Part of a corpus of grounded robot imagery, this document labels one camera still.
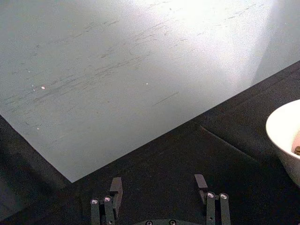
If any white bowl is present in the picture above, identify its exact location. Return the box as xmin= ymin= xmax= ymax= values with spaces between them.
xmin=265 ymin=99 xmax=300 ymax=186

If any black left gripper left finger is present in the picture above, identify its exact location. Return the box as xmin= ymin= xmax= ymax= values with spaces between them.
xmin=90 ymin=177 xmax=124 ymax=225

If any black table cloth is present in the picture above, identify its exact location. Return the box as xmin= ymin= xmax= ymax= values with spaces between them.
xmin=0 ymin=60 xmax=300 ymax=225

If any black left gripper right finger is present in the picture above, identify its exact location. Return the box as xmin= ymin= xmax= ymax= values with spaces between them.
xmin=194 ymin=173 xmax=232 ymax=225

